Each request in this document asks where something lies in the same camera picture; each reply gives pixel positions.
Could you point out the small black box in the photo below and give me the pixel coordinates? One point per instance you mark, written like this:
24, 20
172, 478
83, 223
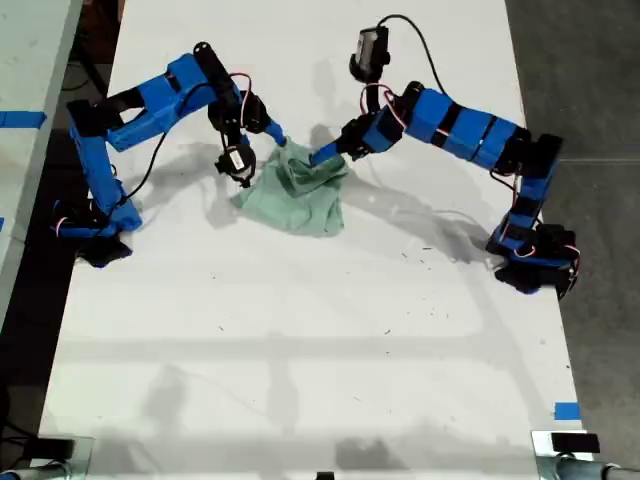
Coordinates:
52, 448
575, 443

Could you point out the silver metal bracket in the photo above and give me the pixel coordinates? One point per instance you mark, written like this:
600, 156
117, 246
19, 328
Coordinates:
541, 442

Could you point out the long blue tape strip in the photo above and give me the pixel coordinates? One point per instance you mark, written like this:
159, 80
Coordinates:
20, 119

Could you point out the short black gripper finger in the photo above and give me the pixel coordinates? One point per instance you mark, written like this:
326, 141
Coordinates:
360, 152

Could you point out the tiny black box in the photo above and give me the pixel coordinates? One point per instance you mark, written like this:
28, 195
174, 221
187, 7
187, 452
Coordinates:
325, 475

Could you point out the pale green T-shirt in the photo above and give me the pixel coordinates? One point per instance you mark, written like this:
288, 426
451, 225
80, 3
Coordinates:
300, 200

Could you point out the short blue tape strip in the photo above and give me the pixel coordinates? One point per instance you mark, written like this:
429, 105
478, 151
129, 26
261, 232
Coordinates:
567, 411

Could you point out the long blue-taped gripper finger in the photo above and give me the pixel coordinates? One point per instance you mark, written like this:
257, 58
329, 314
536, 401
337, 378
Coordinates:
327, 152
274, 131

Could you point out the black camera box white label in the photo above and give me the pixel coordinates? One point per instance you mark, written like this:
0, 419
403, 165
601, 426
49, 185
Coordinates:
235, 162
372, 50

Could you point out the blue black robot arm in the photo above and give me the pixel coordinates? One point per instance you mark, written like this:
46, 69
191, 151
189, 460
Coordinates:
475, 132
95, 165

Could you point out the black camera stalk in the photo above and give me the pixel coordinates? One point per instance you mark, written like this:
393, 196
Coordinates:
371, 92
232, 138

